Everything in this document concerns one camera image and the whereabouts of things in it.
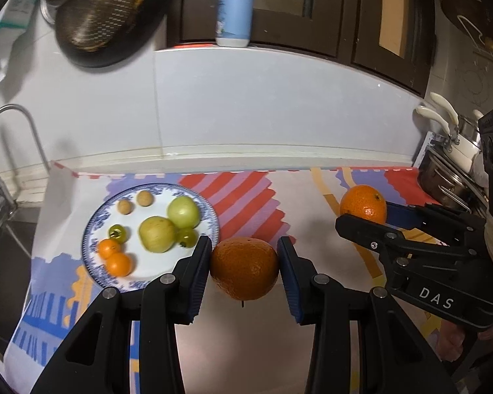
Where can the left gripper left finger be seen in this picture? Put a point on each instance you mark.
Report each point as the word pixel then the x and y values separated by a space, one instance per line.
pixel 95 355

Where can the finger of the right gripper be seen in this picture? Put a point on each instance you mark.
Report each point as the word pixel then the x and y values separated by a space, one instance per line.
pixel 381 238
pixel 461 230

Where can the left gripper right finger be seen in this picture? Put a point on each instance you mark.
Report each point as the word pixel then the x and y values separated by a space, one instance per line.
pixel 371 327

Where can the large orange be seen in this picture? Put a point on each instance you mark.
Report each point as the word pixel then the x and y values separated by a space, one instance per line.
pixel 245 268
pixel 364 202

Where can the small orange mandarin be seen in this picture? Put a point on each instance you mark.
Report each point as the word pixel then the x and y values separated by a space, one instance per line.
pixel 119 264

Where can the small orange kumquat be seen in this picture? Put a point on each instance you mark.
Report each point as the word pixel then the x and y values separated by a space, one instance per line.
pixel 107 247

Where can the green tomato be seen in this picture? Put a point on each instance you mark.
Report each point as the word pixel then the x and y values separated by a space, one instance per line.
pixel 118 233
pixel 187 237

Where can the tan longan fruit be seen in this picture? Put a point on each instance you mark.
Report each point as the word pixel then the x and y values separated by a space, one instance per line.
pixel 125 206
pixel 145 198

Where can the green apple back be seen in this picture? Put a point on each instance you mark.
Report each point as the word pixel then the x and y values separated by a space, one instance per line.
pixel 183 213

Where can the steel kitchen sink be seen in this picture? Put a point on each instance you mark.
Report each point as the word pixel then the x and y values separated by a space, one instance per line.
pixel 17 236

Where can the operator right hand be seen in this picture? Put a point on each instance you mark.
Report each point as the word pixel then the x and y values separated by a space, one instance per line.
pixel 449 345

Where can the steel dish rack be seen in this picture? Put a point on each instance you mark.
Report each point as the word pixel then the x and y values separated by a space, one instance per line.
pixel 442 179

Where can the blue white porcelain plate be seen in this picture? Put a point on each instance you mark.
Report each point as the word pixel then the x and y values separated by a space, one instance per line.
pixel 122 215

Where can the colourful patterned table mat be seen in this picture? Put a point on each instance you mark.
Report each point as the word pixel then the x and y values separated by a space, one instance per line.
pixel 232 347

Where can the blue white pump bottle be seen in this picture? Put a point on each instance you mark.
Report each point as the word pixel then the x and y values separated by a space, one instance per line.
pixel 234 23

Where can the metal mesh strainer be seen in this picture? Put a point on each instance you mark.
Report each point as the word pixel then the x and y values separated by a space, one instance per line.
pixel 88 25

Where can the black frying pan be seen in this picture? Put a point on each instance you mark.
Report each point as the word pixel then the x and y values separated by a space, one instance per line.
pixel 126 43

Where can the cream handled knife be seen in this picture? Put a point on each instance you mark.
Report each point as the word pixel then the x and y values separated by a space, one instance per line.
pixel 431 114
pixel 445 104

